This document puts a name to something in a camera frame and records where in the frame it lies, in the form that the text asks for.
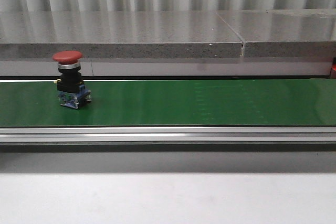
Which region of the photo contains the aluminium conveyor frame rail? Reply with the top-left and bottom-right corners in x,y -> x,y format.
1,126 -> 335,145

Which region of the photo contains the green conveyor belt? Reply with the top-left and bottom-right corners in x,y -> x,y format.
1,79 -> 335,127

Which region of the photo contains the grey speckled stone slab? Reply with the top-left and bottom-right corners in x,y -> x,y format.
1,11 -> 242,59

